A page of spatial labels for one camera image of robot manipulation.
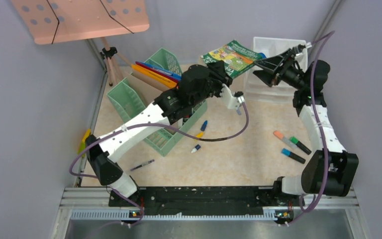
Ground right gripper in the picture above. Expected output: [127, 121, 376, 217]
[253, 49, 307, 91]

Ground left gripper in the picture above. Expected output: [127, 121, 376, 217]
[191, 60, 233, 107]

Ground green children's book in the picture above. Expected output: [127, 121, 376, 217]
[200, 40, 265, 79]

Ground red translucent file folder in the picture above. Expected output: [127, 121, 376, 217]
[135, 61, 181, 85]

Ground blue plastic folder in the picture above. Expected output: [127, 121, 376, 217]
[145, 62, 183, 82]

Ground beige pressure file folder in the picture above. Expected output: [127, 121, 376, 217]
[131, 71, 170, 92]

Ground green file rack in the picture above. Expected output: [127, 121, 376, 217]
[107, 48, 207, 156]

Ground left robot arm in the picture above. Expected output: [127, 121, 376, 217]
[86, 60, 233, 206]

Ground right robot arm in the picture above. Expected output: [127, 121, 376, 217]
[253, 48, 359, 205]

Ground orange file folder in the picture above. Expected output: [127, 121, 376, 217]
[131, 64, 177, 88]

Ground orange capped highlighter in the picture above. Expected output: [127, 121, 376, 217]
[273, 130, 297, 148]

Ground green capped highlighter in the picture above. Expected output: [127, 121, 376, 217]
[290, 136, 312, 155]

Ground teal capped marker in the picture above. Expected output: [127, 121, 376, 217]
[281, 148, 306, 164]

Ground dark pen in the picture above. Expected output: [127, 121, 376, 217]
[130, 159, 155, 172]

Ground black lamp clamp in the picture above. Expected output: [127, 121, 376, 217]
[100, 47, 117, 59]

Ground pink lamp stand pole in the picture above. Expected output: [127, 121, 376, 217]
[100, 37, 132, 87]

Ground yellow green clamp tool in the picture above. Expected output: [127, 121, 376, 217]
[78, 128, 91, 153]

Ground pink perforated lamp panel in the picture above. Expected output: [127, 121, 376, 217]
[11, 0, 150, 45]

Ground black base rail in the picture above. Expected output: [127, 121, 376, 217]
[108, 186, 299, 217]

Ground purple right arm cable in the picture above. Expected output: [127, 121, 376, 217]
[283, 30, 336, 227]

